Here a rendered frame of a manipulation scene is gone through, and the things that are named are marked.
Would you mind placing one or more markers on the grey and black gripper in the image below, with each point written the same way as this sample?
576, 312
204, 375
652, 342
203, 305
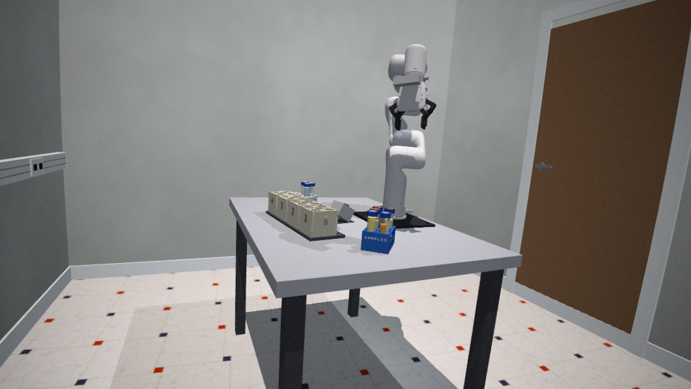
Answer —
412, 98

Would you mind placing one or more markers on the blue tube rack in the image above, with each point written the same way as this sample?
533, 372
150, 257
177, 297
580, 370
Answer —
378, 242

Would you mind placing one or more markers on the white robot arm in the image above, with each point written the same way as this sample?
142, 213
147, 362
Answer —
401, 153

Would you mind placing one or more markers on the beige bucket adapter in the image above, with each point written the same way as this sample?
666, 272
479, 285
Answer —
273, 200
283, 204
293, 215
318, 221

